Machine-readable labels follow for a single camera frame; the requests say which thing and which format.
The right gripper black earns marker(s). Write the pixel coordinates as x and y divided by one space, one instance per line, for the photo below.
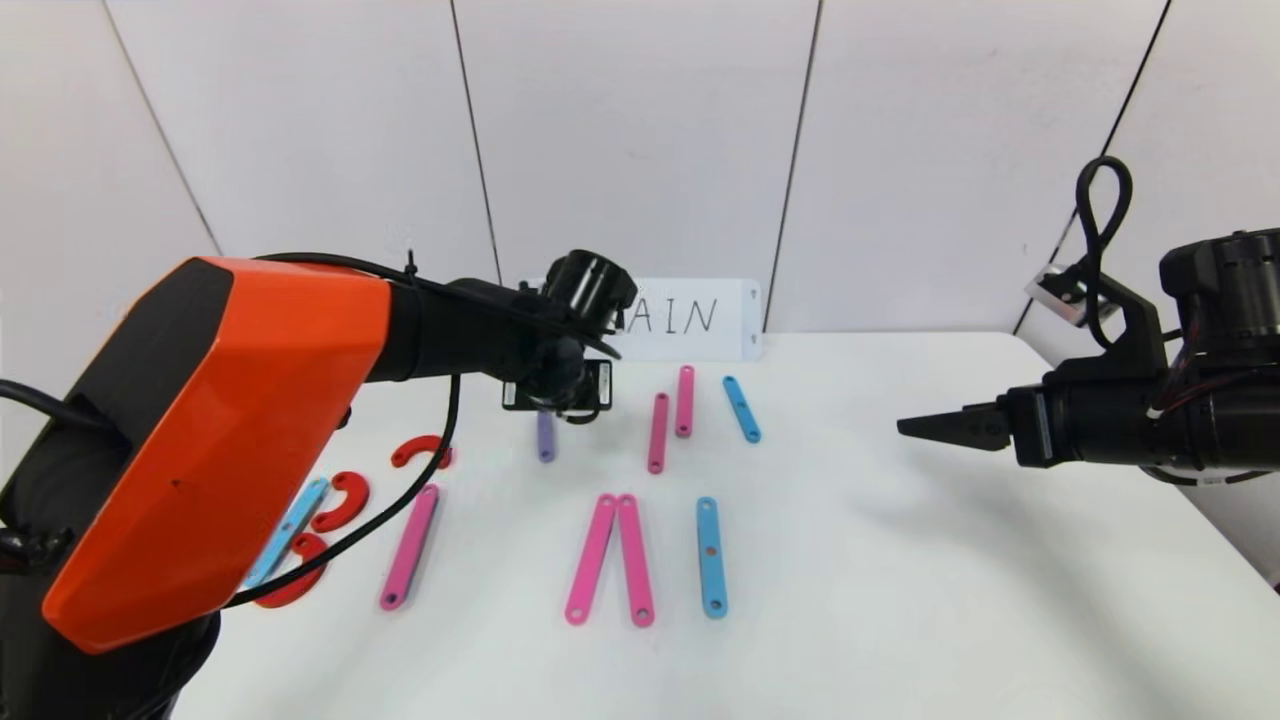
1036 427

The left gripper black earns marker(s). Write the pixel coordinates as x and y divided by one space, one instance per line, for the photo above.
557 397

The long pink bar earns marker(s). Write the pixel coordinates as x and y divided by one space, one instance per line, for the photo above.
591 557
636 560
410 545
658 432

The small red arc piece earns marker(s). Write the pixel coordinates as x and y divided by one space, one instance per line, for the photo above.
415 445

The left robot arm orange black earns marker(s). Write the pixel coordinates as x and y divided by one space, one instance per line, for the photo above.
230 430

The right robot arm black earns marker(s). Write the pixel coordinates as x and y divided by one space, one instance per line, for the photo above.
1230 430

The white sign reading BRAIN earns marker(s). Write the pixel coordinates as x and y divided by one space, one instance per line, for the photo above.
700 320

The short purple bar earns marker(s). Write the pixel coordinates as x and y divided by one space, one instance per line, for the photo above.
545 440

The short pink bar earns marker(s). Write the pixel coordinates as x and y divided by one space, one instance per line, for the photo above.
685 400

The short blue bar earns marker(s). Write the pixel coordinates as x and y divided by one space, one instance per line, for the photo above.
741 409

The long blue bar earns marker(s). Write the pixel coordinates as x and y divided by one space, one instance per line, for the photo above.
300 515
711 555

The large red arc piece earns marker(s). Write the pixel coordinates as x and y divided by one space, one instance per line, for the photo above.
310 575
352 495

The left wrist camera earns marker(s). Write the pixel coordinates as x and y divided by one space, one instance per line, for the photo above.
515 397

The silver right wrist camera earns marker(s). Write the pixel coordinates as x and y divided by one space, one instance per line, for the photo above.
1055 292

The black right camera bracket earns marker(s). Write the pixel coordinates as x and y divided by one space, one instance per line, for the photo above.
1135 322

